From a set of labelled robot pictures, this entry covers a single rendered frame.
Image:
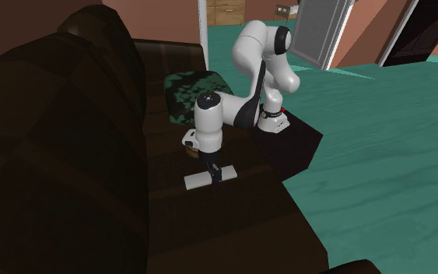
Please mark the small brown round object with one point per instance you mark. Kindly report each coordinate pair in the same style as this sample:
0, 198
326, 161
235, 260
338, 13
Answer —
192, 152

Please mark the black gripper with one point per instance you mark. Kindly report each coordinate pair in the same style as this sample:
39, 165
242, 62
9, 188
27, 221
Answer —
210, 163

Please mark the grey open door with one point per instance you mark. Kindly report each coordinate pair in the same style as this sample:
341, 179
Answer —
319, 30

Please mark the black robot stand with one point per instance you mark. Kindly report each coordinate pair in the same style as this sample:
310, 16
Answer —
290, 148

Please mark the dark doorway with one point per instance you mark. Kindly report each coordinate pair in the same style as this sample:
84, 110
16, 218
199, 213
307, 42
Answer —
423, 30

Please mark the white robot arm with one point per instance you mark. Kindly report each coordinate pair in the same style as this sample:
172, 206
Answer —
249, 45

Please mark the wooden chest of drawers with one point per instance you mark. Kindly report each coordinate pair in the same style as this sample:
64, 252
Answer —
226, 11

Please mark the dark brown sofa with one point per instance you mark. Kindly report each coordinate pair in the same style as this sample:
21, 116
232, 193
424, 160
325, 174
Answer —
70, 151

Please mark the wooden chair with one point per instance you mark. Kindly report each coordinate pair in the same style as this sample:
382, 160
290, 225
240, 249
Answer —
281, 11

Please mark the green patterned cushion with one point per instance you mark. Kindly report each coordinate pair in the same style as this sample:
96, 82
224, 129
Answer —
188, 91

